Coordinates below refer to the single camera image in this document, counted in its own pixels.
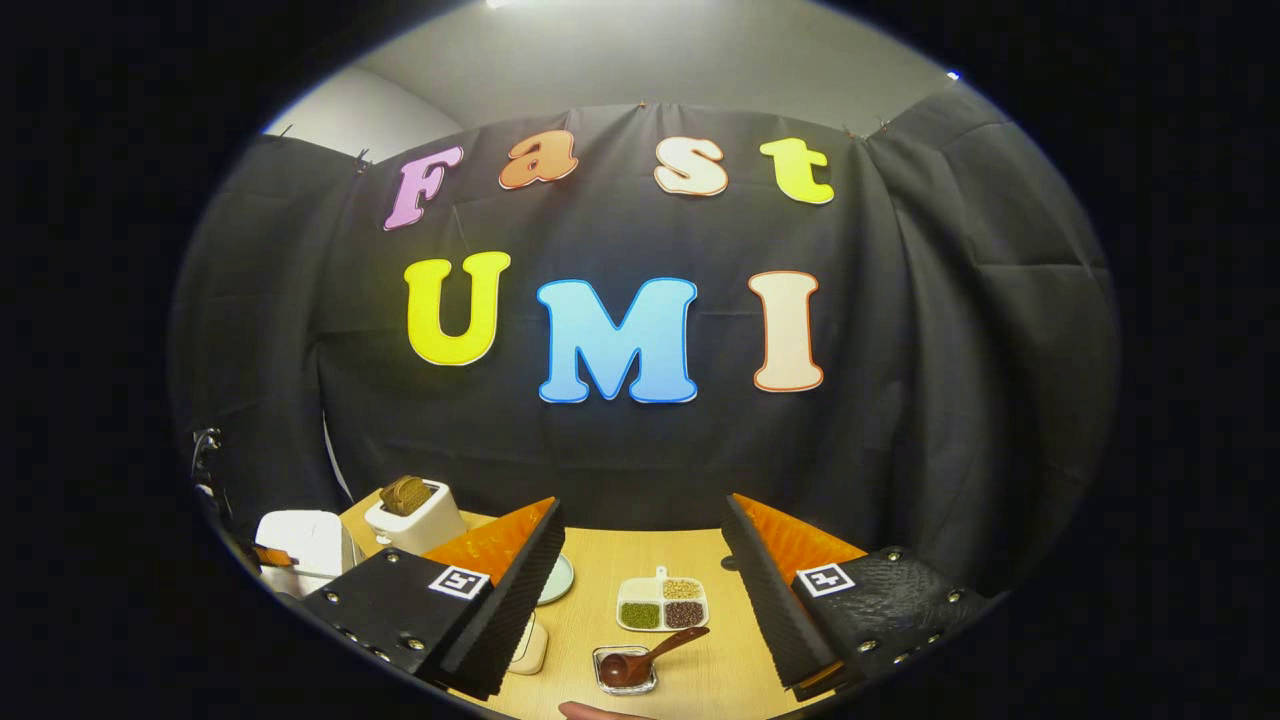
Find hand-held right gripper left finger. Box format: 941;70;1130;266
296;497;567;703

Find white divided dish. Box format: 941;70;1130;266
615;567;710;633

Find white rice cooker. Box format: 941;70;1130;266
255;510;366;599

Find white toaster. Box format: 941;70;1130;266
363;475;469;556

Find rectangular dish of rice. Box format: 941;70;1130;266
508;612;549;676

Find clear square chopstick holder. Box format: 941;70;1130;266
592;645;659;696

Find black backdrop cloth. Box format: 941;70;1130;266
170;85;1121;601

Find pale green plate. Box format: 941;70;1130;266
537;553;576;607

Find brown wooden spoon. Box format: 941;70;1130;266
598;626;711;689

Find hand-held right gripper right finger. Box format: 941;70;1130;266
720;492;1004;703

